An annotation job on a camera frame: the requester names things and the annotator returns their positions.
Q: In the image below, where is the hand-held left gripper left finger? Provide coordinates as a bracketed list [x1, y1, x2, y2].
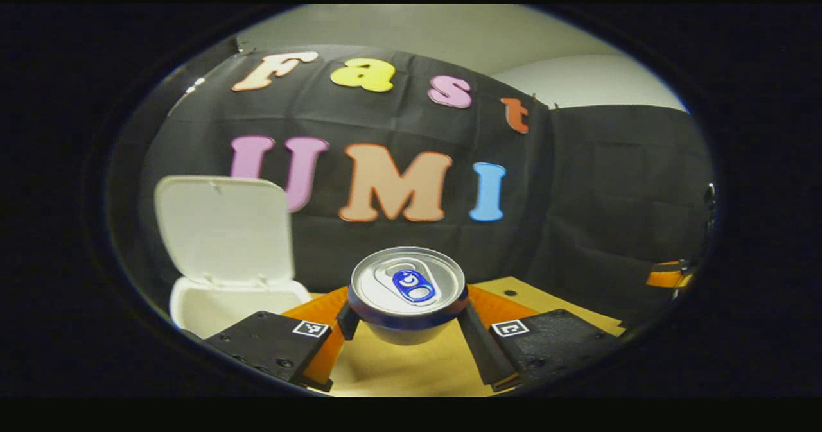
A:
[202, 286, 362, 393]

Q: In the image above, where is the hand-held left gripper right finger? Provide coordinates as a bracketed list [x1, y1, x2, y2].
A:
[456, 284, 624, 393]

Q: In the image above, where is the blue pop can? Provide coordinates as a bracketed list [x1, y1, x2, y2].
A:
[349, 246, 468, 346]

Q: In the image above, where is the white desktop garbage bin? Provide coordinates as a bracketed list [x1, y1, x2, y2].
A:
[154, 175, 313, 340]

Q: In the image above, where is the wooden desktop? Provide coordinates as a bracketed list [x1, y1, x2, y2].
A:
[283, 277, 627, 397]

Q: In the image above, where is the black backdrop cloth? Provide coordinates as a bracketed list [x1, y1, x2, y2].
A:
[109, 37, 717, 330]

